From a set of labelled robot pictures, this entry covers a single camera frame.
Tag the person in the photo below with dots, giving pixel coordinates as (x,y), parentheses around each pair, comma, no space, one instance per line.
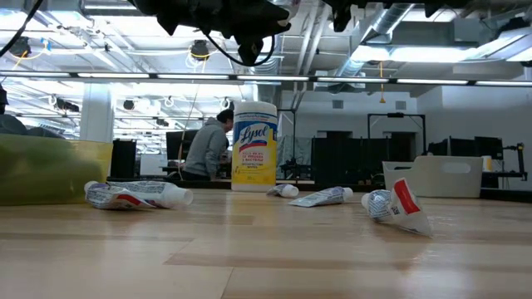
(205,145)

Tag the black computer monitor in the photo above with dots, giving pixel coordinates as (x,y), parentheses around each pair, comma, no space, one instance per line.
(489,147)
(461,147)
(176,145)

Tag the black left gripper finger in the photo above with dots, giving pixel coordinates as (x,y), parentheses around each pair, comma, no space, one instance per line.
(250,52)
(268,16)

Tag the black aluminium table frame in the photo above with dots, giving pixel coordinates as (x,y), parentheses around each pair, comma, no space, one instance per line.
(507,194)

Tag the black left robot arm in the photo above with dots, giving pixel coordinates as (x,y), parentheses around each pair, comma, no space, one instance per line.
(3,99)

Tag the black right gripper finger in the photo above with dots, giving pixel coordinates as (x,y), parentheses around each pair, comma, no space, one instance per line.
(343,18)

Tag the yellow translucent plastic bin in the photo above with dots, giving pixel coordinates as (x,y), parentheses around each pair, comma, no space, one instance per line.
(54,174)

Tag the black cabinet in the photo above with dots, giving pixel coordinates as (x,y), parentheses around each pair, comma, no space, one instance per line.
(124,160)

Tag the pale translucent plastic bin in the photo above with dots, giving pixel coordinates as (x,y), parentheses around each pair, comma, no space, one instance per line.
(428,184)

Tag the black equipment stand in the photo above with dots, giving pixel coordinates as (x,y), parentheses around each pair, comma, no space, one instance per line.
(519,162)

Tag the black metal frame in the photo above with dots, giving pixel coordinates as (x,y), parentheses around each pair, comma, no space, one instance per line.
(395,115)

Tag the black room partition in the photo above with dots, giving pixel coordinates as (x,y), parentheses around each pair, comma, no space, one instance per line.
(345,162)

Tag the bright ceiling light panel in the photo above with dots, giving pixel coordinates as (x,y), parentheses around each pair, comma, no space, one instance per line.
(415,54)

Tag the silver spiral air duct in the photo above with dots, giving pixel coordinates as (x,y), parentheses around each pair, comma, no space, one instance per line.
(390,21)

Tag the yellow Lysol wipes canister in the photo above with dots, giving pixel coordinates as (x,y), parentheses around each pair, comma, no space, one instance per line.
(254,158)

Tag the grey wall vent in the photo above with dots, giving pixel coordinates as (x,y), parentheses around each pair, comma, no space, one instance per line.
(338,104)
(400,105)

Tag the black ceiling-mounted device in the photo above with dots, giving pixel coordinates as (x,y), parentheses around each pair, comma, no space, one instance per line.
(19,46)
(199,50)

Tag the white building column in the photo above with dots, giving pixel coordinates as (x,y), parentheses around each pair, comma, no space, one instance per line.
(96,120)

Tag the white board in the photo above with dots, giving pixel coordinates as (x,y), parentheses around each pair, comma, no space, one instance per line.
(151,164)

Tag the ribbed silver ceiling duct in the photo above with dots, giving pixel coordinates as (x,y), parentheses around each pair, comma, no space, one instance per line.
(270,68)

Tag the small background wipes canister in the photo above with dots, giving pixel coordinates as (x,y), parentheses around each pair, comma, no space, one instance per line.
(487,164)

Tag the long ceiling light strip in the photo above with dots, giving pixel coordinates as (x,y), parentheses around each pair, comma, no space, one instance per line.
(353,79)

